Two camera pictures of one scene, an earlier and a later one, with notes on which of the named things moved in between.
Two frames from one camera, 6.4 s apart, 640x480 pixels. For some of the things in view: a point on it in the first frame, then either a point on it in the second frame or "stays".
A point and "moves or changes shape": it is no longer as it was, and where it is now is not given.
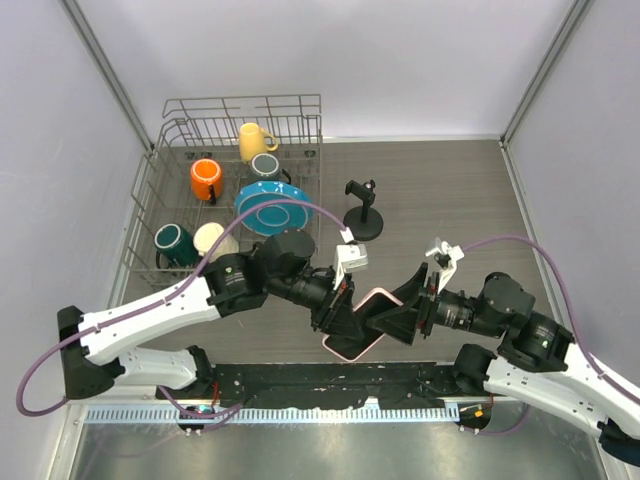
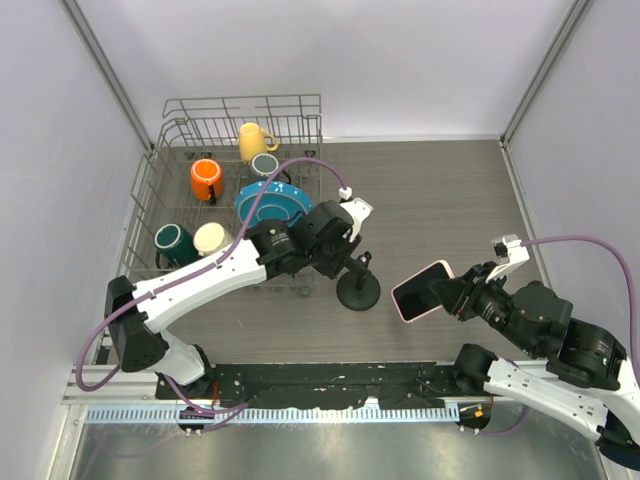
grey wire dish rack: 223,173 stays
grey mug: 266,166 stays
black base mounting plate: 315,384 stays
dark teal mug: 177,245 stays
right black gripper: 400,322 → 458,294
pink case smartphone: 375,303 moves or changes shape
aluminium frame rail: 84,34 stays
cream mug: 208,234 stays
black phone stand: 364,222 → 358,289
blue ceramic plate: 271,219 stays
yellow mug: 252,141 stays
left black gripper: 336,316 → 347,248
